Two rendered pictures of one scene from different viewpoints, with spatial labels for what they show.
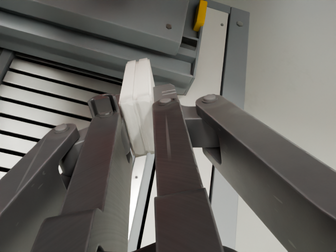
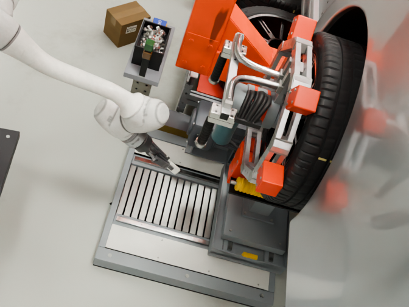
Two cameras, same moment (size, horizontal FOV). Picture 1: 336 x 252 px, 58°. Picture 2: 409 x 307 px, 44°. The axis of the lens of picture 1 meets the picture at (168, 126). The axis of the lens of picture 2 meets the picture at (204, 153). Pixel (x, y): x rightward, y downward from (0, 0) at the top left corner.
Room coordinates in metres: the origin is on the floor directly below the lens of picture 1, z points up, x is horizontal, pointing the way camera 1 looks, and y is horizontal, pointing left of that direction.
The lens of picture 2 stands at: (0.28, -1.18, 2.17)
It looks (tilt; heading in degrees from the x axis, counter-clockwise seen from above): 51 degrees down; 95
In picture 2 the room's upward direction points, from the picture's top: 25 degrees clockwise
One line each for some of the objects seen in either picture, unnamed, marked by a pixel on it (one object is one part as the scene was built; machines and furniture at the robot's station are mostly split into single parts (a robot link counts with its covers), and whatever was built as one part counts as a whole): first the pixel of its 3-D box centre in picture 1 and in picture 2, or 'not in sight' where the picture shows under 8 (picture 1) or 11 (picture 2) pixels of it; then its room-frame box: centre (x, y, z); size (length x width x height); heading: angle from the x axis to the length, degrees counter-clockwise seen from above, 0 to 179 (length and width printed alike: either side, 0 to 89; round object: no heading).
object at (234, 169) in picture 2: not in sight; (251, 168); (0.37, 0.25, 0.48); 0.16 x 0.12 x 0.17; 16
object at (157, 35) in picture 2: not in sight; (151, 44); (-0.33, 0.61, 0.51); 0.20 x 0.14 x 0.13; 106
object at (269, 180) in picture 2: not in sight; (269, 178); (0.42, -0.06, 0.85); 0.09 x 0.08 x 0.07; 106
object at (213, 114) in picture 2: not in sight; (222, 115); (0.18, 0.02, 0.93); 0.09 x 0.05 x 0.05; 16
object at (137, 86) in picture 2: not in sight; (143, 77); (-0.35, 0.68, 0.21); 0.10 x 0.10 x 0.42; 16
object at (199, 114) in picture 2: not in sight; (227, 141); (0.21, 0.53, 0.26); 0.42 x 0.18 x 0.35; 16
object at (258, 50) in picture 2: not in sight; (272, 55); (0.21, 0.74, 0.69); 0.52 x 0.17 x 0.35; 16
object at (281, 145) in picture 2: not in sight; (274, 111); (0.33, 0.24, 0.85); 0.54 x 0.07 x 0.54; 106
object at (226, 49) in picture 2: not in sight; (234, 50); (0.09, 0.35, 0.93); 0.09 x 0.05 x 0.05; 16
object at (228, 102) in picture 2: not in sight; (257, 87); (0.24, 0.11, 1.03); 0.19 x 0.18 x 0.11; 16
